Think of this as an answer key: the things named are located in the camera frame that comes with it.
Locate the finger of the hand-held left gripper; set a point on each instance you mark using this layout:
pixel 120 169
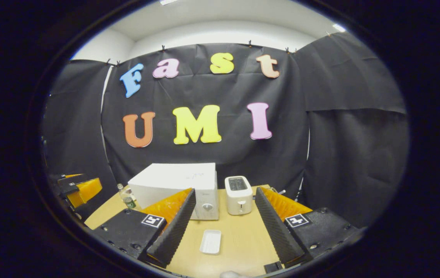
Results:
pixel 85 192

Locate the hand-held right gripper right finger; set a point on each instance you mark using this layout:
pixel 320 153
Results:
pixel 276 229

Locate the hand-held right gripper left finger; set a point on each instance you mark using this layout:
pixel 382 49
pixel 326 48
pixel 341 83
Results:
pixel 175 227

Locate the white rectangular food tray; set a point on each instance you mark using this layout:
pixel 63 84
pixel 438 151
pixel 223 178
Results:
pixel 210 242

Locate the white microwave oven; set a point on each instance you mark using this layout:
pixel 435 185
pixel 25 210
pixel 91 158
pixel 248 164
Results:
pixel 173 181

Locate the metal spoon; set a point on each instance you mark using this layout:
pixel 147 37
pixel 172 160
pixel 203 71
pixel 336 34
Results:
pixel 281 191

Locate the green label water bottle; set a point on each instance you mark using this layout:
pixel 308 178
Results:
pixel 128 199

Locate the white toaster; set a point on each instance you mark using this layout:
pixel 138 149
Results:
pixel 238 197

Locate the black backdrop cloth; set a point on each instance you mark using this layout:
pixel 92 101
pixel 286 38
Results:
pixel 339 154

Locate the ceiling light panel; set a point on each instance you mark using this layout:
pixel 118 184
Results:
pixel 168 2
pixel 339 27

